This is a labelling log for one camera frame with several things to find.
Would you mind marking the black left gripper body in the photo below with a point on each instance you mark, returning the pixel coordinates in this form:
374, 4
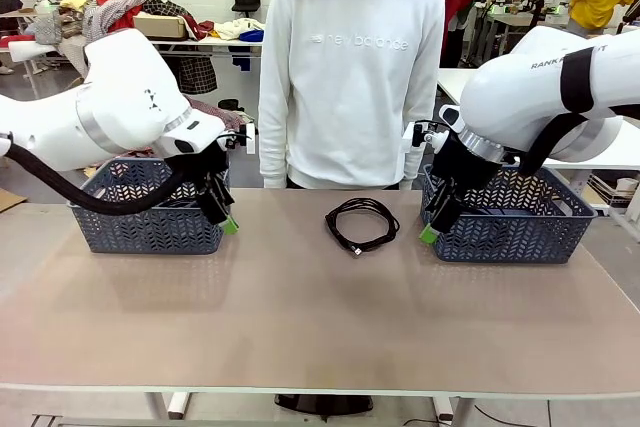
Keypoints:
210, 164

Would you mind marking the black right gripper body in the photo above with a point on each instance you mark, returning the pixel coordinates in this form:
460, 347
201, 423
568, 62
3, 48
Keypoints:
460, 167

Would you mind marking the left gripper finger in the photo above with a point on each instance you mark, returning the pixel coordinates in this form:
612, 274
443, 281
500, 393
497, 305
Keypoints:
215, 207
225, 192

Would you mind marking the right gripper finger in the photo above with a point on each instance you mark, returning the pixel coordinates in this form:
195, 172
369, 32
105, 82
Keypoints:
436, 197
445, 212

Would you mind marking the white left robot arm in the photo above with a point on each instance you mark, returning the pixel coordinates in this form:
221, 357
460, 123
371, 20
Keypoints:
115, 112

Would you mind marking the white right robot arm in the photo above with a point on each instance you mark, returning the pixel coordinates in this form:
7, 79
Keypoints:
540, 97

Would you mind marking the pink checkered cloth pile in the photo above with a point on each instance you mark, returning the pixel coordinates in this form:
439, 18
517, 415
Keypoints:
230, 117

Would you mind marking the blue-grey perforated plastic basket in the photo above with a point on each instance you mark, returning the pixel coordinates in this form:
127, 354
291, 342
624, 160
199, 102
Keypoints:
140, 232
510, 242

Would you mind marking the black checkered cloth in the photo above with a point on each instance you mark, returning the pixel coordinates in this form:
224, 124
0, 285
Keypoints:
197, 74

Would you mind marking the white table with clothes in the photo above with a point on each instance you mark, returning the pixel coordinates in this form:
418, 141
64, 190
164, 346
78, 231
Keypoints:
220, 42

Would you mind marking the person in white sweater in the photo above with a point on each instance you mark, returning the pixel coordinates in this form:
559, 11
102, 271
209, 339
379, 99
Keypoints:
350, 97

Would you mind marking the white cloth pile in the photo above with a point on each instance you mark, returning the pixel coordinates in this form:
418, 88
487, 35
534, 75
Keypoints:
235, 27

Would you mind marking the cardboard box among clothes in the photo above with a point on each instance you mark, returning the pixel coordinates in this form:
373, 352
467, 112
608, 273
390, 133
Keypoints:
160, 26

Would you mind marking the checkered hanging garment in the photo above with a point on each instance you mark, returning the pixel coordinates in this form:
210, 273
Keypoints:
107, 12

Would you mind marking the white table leg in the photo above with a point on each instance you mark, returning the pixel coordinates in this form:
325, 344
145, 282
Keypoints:
175, 404
450, 409

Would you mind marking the flat cardboard sheet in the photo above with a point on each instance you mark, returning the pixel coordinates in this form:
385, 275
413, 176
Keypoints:
10, 199

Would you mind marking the grey bag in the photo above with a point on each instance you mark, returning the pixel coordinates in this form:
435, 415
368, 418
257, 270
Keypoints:
47, 27

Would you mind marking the white padded board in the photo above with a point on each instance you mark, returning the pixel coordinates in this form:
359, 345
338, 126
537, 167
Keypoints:
30, 49

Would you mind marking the black round table base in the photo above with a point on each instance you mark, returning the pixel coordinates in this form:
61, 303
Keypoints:
325, 402

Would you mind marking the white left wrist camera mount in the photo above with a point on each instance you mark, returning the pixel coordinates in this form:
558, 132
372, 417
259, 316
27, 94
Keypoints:
250, 142

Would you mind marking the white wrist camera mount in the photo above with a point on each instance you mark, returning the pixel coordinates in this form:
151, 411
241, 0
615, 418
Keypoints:
409, 139
250, 142

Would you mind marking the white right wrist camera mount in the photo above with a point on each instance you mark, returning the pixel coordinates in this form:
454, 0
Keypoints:
409, 139

